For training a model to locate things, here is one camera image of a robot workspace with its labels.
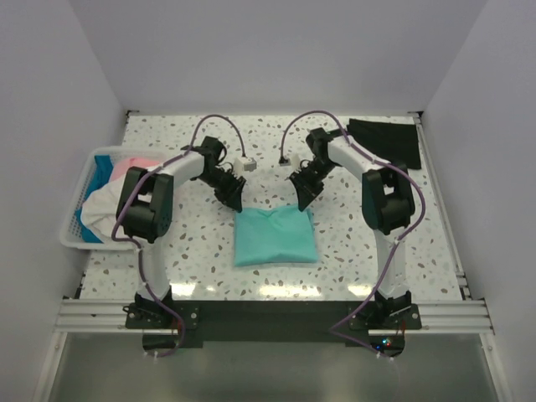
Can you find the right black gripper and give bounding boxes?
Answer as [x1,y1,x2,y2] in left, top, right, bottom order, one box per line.
[290,159,338,211]

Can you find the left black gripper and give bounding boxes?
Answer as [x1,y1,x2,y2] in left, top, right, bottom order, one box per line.
[196,167,246,213]

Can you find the teal green t-shirt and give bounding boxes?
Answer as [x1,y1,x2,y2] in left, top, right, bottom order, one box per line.
[234,204,318,267]

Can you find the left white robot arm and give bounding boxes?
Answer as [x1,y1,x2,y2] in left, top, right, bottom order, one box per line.
[111,137,246,328]

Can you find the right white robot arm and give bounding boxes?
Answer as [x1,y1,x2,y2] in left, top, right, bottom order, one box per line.
[289,128,415,329]

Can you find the folded black t-shirt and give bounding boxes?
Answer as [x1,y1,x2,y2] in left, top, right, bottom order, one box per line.
[347,119,422,170]

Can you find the pink t-shirt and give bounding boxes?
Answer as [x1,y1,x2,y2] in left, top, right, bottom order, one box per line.
[109,157,159,182]

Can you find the blue t-shirt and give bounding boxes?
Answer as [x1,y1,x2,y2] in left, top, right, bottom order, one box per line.
[75,155,113,244]

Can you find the white t-shirt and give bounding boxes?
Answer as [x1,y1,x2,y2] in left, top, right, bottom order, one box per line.
[81,176,130,250]

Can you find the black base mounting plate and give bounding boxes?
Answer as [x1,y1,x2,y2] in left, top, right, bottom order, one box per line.
[122,298,422,357]

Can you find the white plastic laundry basket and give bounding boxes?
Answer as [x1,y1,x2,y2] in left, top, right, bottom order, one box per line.
[59,146,168,250]

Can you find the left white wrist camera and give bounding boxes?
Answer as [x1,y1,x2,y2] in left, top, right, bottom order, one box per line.
[233,157,257,175]

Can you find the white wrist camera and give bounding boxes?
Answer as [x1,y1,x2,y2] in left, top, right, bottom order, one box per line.
[279,153,301,170]
[233,157,257,175]

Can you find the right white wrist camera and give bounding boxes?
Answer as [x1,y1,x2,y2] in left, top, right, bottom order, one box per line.
[279,153,301,170]

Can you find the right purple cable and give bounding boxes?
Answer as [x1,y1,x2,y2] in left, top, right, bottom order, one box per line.
[279,110,428,353]

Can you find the purple cable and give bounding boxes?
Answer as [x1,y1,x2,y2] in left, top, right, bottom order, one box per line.
[279,110,428,353]
[110,114,248,359]

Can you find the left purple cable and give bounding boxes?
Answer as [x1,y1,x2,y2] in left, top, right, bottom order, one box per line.
[110,114,248,359]

